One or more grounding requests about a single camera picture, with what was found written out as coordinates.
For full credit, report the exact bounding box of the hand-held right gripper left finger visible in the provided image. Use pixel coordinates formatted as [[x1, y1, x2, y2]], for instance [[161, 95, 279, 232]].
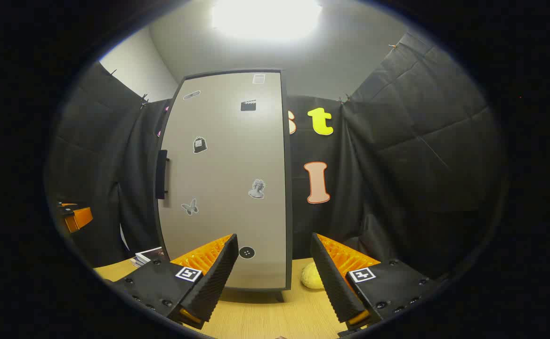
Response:
[[102, 233, 239, 330]]

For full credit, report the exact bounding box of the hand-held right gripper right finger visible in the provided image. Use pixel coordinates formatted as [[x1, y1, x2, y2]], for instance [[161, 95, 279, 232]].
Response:
[[310, 232, 440, 332]]

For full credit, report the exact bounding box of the beige cabinet door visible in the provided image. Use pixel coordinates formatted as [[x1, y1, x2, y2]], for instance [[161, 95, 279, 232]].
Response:
[[155, 71, 289, 290]]

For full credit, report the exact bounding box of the yellow bumpy round lump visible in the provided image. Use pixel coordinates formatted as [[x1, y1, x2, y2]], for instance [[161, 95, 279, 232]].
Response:
[[301, 262, 325, 290]]

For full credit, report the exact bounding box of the black backdrop cloth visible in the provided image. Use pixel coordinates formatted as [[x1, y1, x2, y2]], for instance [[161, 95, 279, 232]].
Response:
[[49, 33, 506, 283]]

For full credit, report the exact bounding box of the ceiling light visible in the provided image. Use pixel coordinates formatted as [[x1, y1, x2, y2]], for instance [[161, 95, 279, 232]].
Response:
[[211, 0, 323, 40]]

